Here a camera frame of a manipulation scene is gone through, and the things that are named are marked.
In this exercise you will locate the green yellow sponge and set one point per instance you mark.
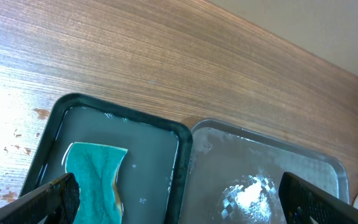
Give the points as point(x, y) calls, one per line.
point(95, 167)

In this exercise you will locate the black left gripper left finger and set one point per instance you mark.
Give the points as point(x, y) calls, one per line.
point(54, 202)

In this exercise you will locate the brown serving tray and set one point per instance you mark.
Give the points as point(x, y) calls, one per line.
point(234, 175)

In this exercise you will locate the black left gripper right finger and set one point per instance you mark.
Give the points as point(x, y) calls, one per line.
point(303, 202)

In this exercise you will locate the black water tray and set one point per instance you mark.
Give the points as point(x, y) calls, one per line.
point(152, 176)

